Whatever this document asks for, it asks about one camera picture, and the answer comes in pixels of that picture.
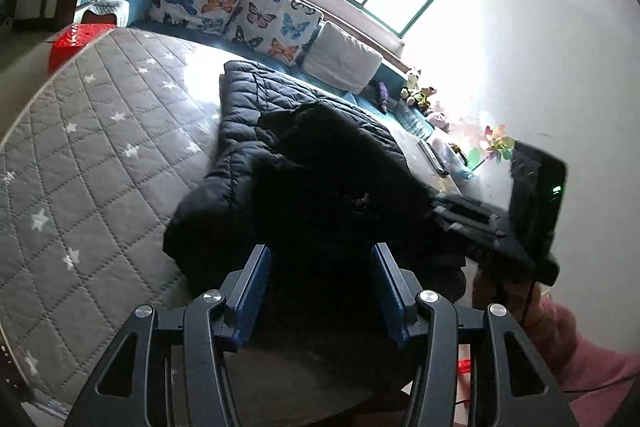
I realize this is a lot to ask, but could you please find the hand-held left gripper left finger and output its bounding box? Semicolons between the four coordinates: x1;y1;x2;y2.
65;243;273;427

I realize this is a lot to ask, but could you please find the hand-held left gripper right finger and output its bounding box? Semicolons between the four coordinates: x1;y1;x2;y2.
369;243;573;427

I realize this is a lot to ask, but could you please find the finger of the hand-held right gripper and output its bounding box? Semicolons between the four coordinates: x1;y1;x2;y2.
432;196;508;220
436;213;506;242

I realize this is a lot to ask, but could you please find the black puffer jacket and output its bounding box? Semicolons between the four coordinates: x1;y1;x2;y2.
162;59;468;390

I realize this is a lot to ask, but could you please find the person's right hand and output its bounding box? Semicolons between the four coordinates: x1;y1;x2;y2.
472;268;543;333

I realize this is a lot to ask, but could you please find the clear plastic bag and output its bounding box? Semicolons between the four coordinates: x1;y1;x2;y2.
432;129;473;182

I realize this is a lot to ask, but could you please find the colourful pinwheel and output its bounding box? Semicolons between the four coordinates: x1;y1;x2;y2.
467;124;516;172

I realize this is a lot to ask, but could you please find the purple plush toy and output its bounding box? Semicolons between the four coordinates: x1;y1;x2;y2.
371;81;392;114

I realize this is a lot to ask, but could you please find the white pillow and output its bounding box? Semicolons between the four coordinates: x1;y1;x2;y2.
300;21;385;94

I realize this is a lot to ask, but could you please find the grey star quilted mattress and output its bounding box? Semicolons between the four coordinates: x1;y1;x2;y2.
0;27;451;423

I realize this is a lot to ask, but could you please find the red plastic stool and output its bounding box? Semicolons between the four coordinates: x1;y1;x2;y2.
48;23;118;75

